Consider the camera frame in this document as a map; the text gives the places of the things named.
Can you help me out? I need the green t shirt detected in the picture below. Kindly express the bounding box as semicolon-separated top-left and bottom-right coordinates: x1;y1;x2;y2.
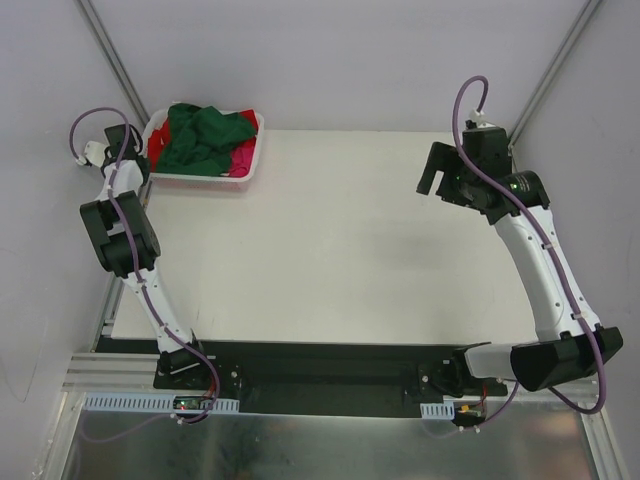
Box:
158;103;256;177

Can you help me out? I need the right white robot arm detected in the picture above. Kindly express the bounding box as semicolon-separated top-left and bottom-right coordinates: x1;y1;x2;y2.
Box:
417;127;623;397

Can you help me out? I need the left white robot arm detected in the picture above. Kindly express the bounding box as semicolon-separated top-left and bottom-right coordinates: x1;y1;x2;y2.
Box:
80;124;212;389

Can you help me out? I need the red t shirt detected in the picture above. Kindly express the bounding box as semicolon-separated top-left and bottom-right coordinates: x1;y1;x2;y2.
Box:
142;108;264;172

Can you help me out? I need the white plastic basket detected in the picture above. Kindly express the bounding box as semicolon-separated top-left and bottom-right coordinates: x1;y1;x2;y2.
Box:
150;120;265;192

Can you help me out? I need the pink t shirt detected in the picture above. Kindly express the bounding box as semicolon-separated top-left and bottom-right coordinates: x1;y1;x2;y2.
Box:
226;139;256;178

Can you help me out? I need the left aluminium frame post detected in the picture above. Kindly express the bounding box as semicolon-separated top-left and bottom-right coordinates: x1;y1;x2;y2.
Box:
74;0;150;124

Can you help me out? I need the aluminium frame post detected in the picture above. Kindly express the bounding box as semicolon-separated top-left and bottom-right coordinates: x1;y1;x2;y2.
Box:
509;0;605;150
74;0;150;124

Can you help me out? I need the right aluminium frame post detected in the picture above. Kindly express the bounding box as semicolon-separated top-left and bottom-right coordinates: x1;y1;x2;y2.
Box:
509;0;605;150

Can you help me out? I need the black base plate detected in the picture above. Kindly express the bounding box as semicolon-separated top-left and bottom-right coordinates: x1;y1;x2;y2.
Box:
152;339;509;416

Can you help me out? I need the left aluminium rail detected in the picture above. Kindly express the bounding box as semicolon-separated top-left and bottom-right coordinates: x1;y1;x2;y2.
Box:
62;352;158;392

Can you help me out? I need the right white cable duct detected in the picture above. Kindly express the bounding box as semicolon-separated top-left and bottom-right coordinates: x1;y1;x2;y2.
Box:
420;401;455;421

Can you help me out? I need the white cable duct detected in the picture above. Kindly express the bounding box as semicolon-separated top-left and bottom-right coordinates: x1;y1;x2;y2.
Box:
84;392;240;415
420;401;455;421

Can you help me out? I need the left white cable duct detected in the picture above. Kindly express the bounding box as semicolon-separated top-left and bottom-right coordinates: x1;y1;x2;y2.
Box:
84;392;240;415

